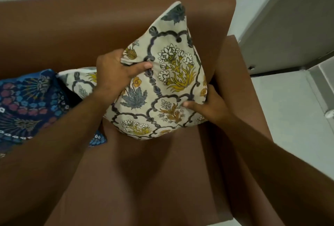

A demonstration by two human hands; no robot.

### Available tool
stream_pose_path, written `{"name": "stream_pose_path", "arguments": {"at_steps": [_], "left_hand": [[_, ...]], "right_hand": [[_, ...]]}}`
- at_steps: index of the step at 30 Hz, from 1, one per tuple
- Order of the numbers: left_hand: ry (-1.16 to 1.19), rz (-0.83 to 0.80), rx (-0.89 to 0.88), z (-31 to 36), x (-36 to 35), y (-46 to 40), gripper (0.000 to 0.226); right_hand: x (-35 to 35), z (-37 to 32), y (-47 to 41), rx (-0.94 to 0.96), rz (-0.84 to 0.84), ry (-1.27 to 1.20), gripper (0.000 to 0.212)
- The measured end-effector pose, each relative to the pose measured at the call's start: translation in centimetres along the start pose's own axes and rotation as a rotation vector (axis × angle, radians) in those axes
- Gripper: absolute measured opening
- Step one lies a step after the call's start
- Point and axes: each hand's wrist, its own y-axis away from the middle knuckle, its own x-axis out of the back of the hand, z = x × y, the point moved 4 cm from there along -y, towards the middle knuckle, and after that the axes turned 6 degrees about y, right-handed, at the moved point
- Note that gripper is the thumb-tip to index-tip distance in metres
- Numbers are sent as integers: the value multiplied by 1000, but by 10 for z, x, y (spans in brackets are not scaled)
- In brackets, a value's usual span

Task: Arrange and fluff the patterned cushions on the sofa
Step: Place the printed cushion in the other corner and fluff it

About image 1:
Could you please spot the person's left forearm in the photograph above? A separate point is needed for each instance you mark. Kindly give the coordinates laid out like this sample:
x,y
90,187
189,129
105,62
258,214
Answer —
x,y
49,150

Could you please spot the person's left hand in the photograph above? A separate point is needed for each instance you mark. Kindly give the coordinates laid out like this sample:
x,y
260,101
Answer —
x,y
111,74

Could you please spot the person's right forearm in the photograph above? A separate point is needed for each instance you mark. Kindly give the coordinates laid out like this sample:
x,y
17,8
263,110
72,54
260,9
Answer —
x,y
276,173

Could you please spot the person's right hand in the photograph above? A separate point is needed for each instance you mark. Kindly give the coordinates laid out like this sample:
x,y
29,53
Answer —
x,y
211,107

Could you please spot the blue floral cushion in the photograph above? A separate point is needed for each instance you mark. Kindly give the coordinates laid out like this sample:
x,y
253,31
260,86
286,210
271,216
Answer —
x,y
28,105

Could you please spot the person's right thumb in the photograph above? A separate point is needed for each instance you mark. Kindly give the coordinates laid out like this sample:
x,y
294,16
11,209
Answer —
x,y
194,105

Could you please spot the grey door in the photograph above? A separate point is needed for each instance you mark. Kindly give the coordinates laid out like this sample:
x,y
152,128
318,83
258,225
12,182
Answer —
x,y
292,24

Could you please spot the cream floral cushion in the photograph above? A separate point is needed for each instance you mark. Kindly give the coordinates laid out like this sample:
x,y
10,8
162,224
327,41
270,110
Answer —
x,y
78,83
167,77

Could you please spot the brown leather sofa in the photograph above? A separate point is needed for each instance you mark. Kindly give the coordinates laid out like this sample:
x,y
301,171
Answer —
x,y
161,176

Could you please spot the person's left thumb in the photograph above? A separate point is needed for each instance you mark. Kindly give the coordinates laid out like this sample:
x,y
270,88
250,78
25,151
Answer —
x,y
139,66

